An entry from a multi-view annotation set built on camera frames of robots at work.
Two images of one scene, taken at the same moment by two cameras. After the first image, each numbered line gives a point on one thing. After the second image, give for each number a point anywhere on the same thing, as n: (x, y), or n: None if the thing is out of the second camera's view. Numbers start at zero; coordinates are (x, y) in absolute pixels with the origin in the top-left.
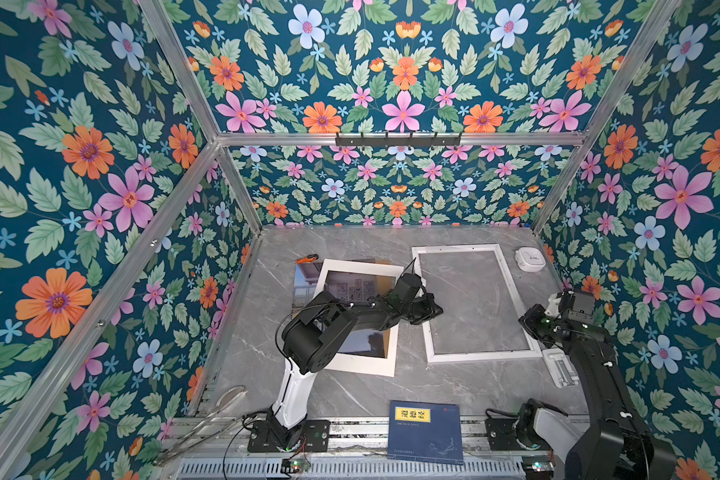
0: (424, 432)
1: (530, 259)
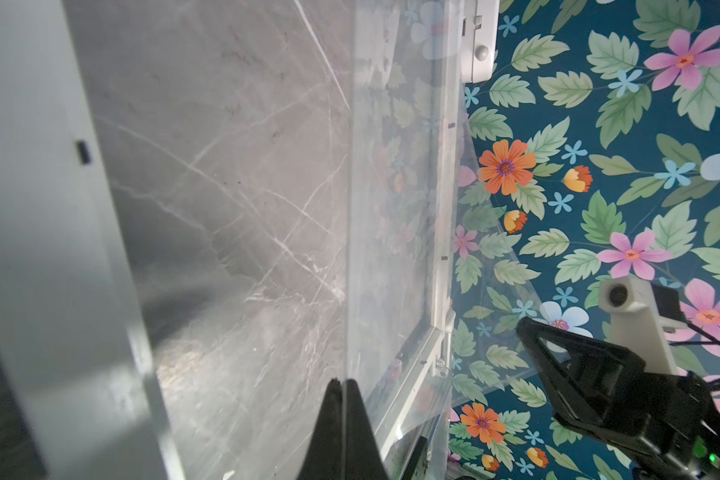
0: None
1: (479, 26)
